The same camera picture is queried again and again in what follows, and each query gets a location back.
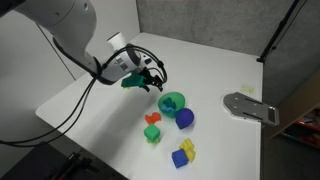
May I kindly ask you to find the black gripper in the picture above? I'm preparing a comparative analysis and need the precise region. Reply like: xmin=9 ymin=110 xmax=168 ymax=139
xmin=138 ymin=66 xmax=165 ymax=93

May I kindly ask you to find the grey metal mounting plate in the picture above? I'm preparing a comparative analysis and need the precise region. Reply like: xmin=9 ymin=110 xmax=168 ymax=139
xmin=222 ymin=92 xmax=280 ymax=127

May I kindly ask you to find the pale yellow sticky note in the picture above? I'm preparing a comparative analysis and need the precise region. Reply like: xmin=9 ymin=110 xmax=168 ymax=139
xmin=240 ymin=84 xmax=255 ymax=95

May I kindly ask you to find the green plastic bowl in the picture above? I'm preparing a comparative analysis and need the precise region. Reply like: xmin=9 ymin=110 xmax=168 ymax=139
xmin=157 ymin=91 xmax=186 ymax=118

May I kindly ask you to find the yellow cross shaped toy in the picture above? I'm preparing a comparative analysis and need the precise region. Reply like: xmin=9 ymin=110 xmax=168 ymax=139
xmin=178 ymin=138 xmax=197 ymax=163

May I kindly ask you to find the black equipment stand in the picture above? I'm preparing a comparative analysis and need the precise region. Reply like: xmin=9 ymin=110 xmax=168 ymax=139
xmin=0 ymin=141 xmax=129 ymax=180

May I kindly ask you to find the orange toy piece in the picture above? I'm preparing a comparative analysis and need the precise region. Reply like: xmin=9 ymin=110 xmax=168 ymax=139
xmin=144 ymin=111 xmax=163 ymax=125

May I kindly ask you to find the black vertical pole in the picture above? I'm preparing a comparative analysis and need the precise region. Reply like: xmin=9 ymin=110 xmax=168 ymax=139
xmin=256 ymin=0 xmax=303 ymax=64

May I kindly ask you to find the blue toy figure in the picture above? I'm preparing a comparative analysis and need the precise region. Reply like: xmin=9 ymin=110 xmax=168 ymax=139
xmin=162 ymin=97 xmax=178 ymax=113

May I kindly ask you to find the wooden toy shelf with bins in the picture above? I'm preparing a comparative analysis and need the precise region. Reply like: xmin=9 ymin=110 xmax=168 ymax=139
xmin=268 ymin=71 xmax=320 ymax=149

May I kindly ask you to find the black cable bundle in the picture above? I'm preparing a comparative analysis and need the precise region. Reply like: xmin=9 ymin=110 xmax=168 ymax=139
xmin=0 ymin=44 xmax=168 ymax=148

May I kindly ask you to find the green cube block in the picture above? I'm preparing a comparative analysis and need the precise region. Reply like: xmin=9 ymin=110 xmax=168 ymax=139
xmin=143 ymin=124 xmax=161 ymax=141

